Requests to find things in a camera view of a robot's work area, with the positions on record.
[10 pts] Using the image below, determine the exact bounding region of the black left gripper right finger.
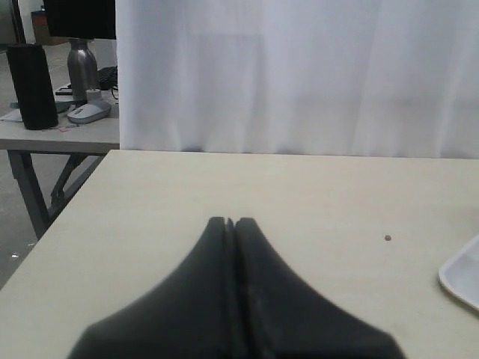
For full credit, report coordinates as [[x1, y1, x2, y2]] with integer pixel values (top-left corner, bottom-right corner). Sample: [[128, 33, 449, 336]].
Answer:
[[235, 218, 405, 358]]

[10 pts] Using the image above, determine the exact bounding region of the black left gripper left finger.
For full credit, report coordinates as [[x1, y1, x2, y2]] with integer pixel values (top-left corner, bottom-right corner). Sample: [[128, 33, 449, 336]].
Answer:
[[69, 217, 247, 358]]

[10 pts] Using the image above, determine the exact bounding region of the silver metal bottle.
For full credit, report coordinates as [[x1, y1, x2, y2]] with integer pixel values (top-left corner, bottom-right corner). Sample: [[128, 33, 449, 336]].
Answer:
[[67, 38, 100, 100]]

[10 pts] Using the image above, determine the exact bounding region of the white plastic tray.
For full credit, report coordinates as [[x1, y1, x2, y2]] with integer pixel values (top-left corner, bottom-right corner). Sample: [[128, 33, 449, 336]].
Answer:
[[438, 236, 478, 311]]

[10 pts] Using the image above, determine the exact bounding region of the grey side desk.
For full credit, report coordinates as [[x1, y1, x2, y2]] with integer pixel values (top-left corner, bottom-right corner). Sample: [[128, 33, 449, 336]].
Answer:
[[1, 91, 119, 239]]

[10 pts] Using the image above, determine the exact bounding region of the grey computer mouse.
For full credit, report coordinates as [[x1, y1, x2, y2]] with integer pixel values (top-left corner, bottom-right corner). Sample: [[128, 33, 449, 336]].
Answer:
[[67, 100, 112, 125]]

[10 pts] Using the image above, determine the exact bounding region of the small white jar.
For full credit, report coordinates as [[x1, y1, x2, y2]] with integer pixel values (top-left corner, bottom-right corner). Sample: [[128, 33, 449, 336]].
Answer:
[[85, 89, 103, 103]]

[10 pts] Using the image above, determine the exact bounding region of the white curtain backdrop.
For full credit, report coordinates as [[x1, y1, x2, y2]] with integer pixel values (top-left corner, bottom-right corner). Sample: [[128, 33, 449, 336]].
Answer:
[[116, 1, 478, 158]]

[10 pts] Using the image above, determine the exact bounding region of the black keyboard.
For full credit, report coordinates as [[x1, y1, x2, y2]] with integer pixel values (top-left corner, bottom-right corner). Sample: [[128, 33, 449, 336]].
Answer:
[[97, 67, 118, 90]]

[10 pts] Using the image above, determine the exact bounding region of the black cylindrical speaker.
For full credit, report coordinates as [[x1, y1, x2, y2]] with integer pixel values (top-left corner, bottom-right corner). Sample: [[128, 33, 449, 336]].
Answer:
[[7, 43, 58, 130]]

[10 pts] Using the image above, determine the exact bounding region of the black computer monitor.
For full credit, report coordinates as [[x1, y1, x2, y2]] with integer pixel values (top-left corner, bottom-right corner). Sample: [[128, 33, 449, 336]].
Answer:
[[43, 0, 116, 40]]

